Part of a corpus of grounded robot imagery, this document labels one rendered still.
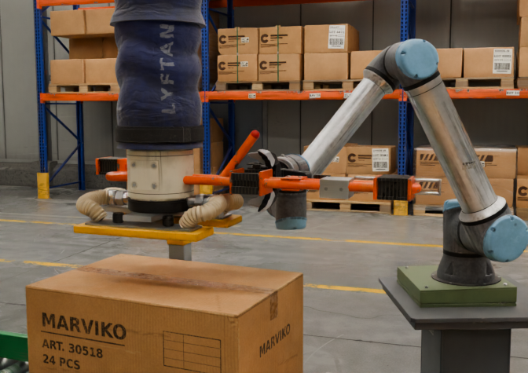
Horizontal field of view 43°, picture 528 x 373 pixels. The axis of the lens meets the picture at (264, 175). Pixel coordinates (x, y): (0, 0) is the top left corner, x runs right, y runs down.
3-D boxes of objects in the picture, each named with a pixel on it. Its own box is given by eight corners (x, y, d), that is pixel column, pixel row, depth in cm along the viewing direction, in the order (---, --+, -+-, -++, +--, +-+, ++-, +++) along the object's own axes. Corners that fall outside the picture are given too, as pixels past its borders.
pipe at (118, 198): (77, 217, 166) (76, 195, 166) (129, 203, 190) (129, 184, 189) (200, 225, 155) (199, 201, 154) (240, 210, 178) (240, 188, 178)
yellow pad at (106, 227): (72, 233, 165) (71, 213, 164) (95, 226, 174) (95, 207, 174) (196, 243, 153) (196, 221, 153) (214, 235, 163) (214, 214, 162)
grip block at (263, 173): (228, 195, 160) (227, 170, 159) (242, 190, 169) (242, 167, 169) (260, 196, 157) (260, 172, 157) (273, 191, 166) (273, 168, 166)
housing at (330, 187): (318, 198, 154) (318, 178, 154) (325, 194, 160) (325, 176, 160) (348, 199, 152) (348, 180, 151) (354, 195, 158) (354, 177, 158)
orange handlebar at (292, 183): (67, 181, 177) (66, 168, 177) (126, 171, 206) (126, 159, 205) (419, 198, 147) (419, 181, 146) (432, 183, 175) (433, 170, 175)
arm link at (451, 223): (474, 243, 235) (474, 193, 233) (501, 253, 218) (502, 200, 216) (434, 245, 232) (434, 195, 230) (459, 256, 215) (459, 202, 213)
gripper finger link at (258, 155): (240, 151, 163) (251, 170, 171) (263, 151, 161) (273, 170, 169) (243, 140, 165) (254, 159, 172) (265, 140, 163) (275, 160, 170)
